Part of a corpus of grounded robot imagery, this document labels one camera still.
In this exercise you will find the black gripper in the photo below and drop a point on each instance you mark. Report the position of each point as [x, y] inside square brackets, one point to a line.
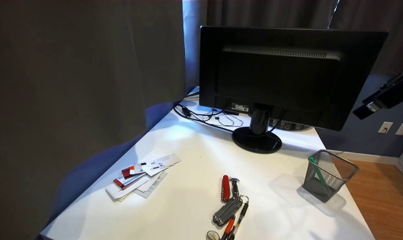
[399, 88]

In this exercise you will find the silver multi-tool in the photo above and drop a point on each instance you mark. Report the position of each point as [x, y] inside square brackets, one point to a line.
[227, 211]

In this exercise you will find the red pocket knife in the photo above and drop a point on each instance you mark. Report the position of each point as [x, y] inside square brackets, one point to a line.
[226, 187]

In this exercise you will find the white card red patch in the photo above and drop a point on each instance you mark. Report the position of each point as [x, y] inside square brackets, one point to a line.
[131, 171]

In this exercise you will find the black monitor round stand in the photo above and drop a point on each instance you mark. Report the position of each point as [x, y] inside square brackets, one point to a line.
[276, 75]

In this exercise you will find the gray translucent card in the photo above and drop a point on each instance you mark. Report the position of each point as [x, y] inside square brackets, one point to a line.
[151, 184]

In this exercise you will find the white sheer curtain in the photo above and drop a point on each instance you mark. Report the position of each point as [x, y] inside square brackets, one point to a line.
[190, 44]

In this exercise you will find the white card red stripe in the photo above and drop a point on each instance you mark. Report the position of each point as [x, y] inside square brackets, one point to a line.
[122, 188]

